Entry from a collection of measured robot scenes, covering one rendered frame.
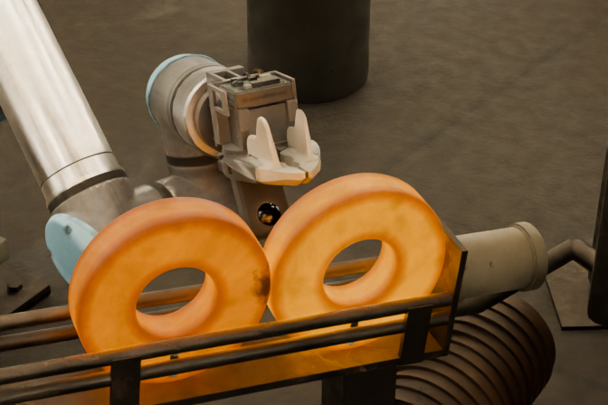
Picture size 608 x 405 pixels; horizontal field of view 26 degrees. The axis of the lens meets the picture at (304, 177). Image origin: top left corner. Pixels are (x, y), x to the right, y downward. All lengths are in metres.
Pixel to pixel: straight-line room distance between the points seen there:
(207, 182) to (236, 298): 0.41
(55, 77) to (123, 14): 1.69
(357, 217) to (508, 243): 0.16
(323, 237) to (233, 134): 0.25
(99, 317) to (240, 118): 0.29
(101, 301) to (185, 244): 0.07
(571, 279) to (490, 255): 1.13
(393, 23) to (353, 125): 0.47
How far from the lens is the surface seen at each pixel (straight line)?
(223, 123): 1.25
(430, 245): 1.08
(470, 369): 1.25
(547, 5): 3.17
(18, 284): 2.21
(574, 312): 2.18
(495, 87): 2.80
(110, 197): 1.38
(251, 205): 1.28
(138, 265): 0.98
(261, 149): 1.18
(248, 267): 1.01
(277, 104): 1.23
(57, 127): 1.40
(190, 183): 1.42
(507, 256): 1.12
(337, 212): 1.01
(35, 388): 1.00
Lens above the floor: 1.35
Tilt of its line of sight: 33 degrees down
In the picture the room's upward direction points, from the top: straight up
